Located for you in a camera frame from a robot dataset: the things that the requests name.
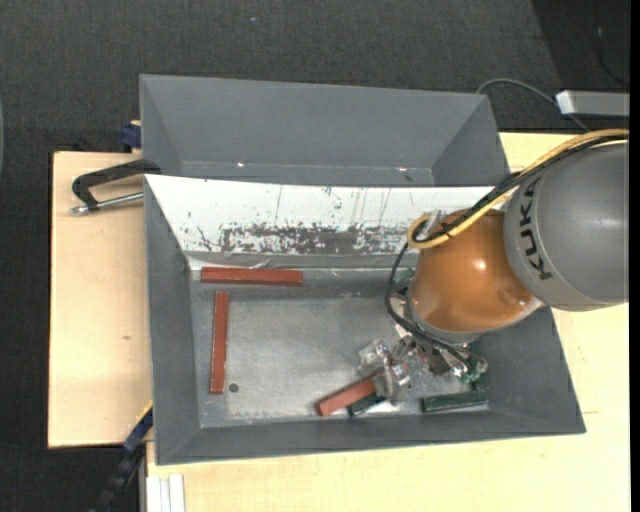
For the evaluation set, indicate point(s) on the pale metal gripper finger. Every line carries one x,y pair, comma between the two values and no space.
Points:
396,384
374,356

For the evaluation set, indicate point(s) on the dark green flat block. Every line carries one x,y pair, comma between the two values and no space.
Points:
454,401
364,405

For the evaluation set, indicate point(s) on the red-brown flat block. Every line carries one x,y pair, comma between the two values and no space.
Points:
345,397
251,276
219,345

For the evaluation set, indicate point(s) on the grey metal bin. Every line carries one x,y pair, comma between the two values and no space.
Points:
300,330

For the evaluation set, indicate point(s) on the pale wood flat board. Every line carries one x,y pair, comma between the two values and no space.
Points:
95,310

